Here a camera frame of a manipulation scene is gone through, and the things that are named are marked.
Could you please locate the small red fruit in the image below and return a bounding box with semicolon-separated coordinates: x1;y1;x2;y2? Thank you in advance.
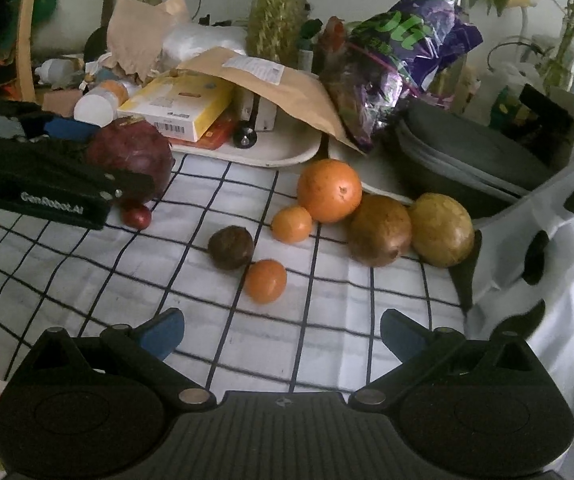
120;200;154;231

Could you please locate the crumpled brown paper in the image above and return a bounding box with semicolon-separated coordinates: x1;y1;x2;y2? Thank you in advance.
106;0;190;83

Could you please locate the white round jar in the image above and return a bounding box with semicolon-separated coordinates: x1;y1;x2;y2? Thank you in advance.
73;82;128;127

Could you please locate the clear white plastic bag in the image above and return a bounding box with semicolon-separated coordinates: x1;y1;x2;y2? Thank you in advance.
161;24;249;67

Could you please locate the white oval tray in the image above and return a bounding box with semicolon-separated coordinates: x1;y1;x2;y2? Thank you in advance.
169;125;324;168

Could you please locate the yellow cardboard box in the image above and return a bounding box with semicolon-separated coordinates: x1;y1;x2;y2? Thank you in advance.
117;74;235;143

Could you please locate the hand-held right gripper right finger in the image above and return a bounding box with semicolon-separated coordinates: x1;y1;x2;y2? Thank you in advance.
349;308;556;409

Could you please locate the black round knob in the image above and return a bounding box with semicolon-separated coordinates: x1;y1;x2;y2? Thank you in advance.
232;127;258;149

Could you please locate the black-checked white sheet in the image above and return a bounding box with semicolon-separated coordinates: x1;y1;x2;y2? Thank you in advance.
0;152;474;396

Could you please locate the grey zip case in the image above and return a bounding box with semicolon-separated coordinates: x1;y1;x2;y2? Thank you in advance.
393;100;560;218

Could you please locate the glass bottle with bamboo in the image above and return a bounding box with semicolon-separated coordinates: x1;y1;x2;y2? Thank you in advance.
542;0;574;92

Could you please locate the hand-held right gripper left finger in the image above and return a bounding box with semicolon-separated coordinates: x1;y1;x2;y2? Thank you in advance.
16;307;218;411

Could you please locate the small orange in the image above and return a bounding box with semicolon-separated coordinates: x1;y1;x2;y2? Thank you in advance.
271;205;314;244
243;259;288;305

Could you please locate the dark brown passion fruit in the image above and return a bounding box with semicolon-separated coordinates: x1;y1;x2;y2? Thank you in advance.
207;225;255;271

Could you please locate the purple plastic bag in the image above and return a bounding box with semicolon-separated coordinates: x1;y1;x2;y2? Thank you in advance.
324;0;484;148

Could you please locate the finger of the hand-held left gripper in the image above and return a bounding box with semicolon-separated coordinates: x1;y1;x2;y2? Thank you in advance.
87;166;162;202
0;100;100;143

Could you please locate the brown mango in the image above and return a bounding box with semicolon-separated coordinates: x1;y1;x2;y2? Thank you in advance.
349;194;413;268

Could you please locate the wooden frame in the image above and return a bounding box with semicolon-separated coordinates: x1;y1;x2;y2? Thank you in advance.
16;0;42;106

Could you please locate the brown paper envelope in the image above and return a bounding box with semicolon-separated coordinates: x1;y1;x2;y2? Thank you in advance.
176;46;368;155

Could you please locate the large orange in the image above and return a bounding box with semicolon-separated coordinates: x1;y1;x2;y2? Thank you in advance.
297;158;363;224

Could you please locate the yellow-green mango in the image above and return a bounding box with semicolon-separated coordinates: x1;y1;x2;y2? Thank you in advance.
408;192;476;268

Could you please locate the white black-spotted bag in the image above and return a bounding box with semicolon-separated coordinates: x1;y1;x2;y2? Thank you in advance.
466;152;574;480

